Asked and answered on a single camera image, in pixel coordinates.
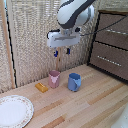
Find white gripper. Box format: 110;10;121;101
46;28;82;58

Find bright blue vase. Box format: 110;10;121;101
67;72;82;93

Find pink cup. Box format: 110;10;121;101
48;69;62;89

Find wicker folding screen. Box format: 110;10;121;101
0;0;128;94

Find yellow rectangular block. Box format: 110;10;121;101
34;82;49;94

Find brown drawer cabinet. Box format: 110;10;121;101
87;9;128;83

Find white plate with patterned rim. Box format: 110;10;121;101
0;94;35;128

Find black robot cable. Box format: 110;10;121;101
79;15;128;37

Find silver drawer handle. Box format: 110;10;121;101
105;28;128;36
96;55;123;68

